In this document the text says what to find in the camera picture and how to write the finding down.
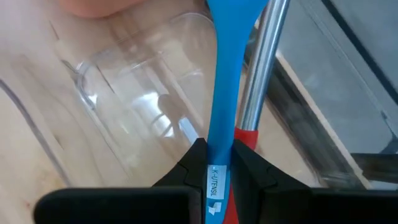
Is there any red spatula metal shaft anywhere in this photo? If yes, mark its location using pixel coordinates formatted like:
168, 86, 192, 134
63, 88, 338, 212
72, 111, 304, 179
223, 0, 292, 224

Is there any orange plastic bin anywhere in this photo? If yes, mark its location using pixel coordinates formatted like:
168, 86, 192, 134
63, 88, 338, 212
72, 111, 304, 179
58, 0, 144, 19

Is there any blue silicone spatula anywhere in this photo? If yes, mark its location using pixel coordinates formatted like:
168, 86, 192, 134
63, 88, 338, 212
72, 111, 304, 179
203, 0, 271, 224

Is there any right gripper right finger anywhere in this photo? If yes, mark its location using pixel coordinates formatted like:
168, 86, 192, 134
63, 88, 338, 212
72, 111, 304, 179
230, 139, 312, 224

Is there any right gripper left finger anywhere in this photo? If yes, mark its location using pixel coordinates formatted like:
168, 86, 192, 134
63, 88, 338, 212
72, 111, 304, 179
152, 138, 208, 224

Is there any black frame rail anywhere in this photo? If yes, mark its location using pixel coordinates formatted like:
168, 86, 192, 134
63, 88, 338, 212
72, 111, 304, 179
266, 57, 368, 189

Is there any clear plastic container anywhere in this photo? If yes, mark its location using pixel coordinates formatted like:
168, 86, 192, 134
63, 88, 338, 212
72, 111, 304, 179
0, 0, 246, 188

